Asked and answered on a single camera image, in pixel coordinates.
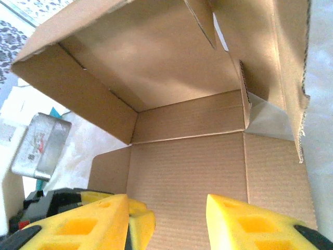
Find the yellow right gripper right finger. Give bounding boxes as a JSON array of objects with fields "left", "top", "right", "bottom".
[{"left": 207, "top": 194, "right": 333, "bottom": 250}]

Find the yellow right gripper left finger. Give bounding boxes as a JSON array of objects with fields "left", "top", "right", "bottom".
[{"left": 0, "top": 194, "right": 130, "bottom": 250}]

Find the brown cardboard box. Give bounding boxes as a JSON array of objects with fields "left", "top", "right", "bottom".
[{"left": 10, "top": 0, "right": 318, "bottom": 250}]

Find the silver foil packet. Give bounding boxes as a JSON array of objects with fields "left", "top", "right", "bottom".
[{"left": 11, "top": 112, "right": 72, "bottom": 181}]

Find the aluminium back rail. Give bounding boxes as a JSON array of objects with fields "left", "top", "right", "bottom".
[{"left": 4, "top": 0, "right": 39, "bottom": 28}]

